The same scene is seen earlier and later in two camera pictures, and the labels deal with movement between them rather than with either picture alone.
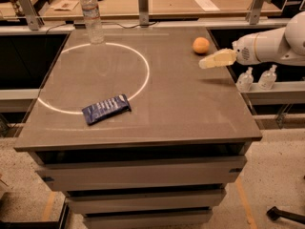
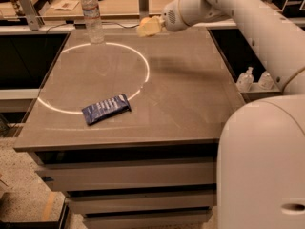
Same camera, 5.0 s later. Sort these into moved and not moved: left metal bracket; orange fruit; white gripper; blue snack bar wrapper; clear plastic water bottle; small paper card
Moved: white gripper; orange fruit
Not moved: clear plastic water bottle; small paper card; left metal bracket; blue snack bar wrapper
